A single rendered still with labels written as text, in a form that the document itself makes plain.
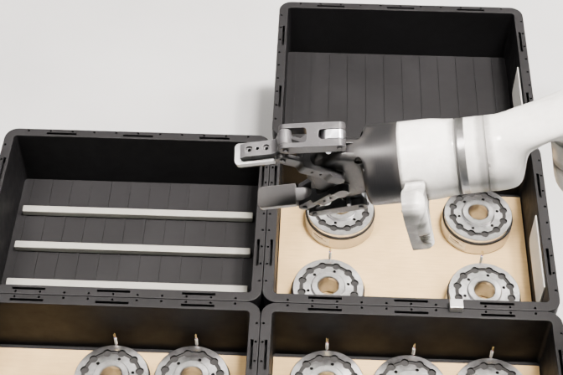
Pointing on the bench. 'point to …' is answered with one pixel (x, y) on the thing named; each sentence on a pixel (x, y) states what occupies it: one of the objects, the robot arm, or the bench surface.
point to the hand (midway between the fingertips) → (252, 177)
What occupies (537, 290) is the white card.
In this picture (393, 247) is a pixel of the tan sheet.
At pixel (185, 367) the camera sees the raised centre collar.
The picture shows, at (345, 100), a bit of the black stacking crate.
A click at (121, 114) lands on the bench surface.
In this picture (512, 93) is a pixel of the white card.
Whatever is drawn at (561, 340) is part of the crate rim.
